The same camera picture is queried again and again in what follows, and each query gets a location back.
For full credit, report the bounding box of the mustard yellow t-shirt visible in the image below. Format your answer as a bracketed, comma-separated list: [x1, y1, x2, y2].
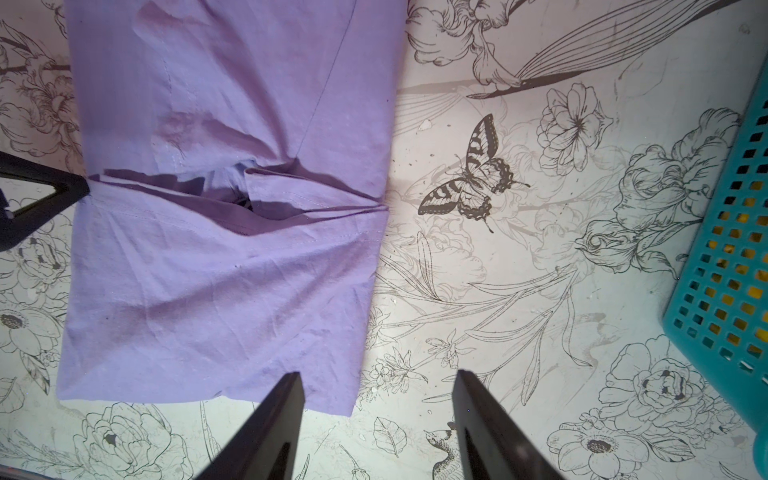
[705, 197, 767, 356]

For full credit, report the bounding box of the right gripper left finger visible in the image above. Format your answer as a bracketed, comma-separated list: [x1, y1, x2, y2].
[197, 372, 305, 480]

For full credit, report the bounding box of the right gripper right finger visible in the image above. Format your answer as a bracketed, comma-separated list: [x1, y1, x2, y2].
[452, 369, 563, 480]

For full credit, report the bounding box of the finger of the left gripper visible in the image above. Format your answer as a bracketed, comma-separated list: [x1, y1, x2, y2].
[0, 151, 91, 252]

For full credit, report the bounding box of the lavender purple t-shirt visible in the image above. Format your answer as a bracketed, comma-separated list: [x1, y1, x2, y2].
[56, 1, 407, 416]

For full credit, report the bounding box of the teal plastic laundry basket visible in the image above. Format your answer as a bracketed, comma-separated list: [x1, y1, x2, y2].
[662, 72, 767, 477]

